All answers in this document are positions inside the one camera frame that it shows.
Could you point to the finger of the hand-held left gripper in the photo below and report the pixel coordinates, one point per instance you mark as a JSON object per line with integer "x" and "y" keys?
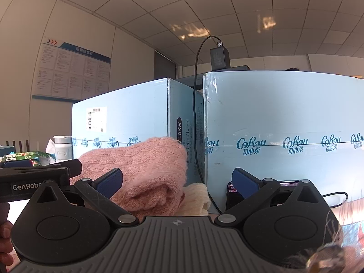
{"x": 74, "y": 167}

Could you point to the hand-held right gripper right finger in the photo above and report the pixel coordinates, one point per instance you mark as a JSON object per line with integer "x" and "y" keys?
{"x": 244, "y": 183}

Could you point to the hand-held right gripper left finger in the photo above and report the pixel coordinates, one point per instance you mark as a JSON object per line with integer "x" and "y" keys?
{"x": 109, "y": 182}

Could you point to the pink knitted sweater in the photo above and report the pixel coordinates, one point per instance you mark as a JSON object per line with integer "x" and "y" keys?
{"x": 148, "y": 165}

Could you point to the person's left hand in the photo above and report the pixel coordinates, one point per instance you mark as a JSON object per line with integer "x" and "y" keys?
{"x": 4, "y": 233}

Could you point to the black smartphone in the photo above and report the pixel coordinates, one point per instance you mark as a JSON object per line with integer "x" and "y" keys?
{"x": 233, "y": 196}

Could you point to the white tumbler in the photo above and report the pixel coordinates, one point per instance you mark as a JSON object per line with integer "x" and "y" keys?
{"x": 63, "y": 149}

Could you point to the green snack packet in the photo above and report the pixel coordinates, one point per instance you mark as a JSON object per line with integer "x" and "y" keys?
{"x": 25, "y": 155}

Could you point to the white crumpled tissue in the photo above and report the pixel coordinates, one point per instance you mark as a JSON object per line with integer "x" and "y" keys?
{"x": 49, "y": 148}

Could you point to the wooden chair back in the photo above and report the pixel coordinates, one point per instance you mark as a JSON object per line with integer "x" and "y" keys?
{"x": 20, "y": 145}

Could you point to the cream knitted sweater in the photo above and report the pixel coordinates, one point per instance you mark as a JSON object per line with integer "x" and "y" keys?
{"x": 196, "y": 196}

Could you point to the light blue cardboard box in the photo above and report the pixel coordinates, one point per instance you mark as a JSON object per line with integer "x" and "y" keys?
{"x": 284, "y": 113}
{"x": 128, "y": 113}

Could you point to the furry sleeve cuff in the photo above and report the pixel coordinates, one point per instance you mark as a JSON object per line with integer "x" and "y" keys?
{"x": 327, "y": 257}

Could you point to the black charger adapter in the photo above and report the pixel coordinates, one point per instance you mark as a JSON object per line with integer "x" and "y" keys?
{"x": 220, "y": 58}

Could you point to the dark door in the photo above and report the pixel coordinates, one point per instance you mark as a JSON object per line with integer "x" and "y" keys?
{"x": 165, "y": 65}

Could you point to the wall notice board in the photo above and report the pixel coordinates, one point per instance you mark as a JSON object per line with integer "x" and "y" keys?
{"x": 71, "y": 71}

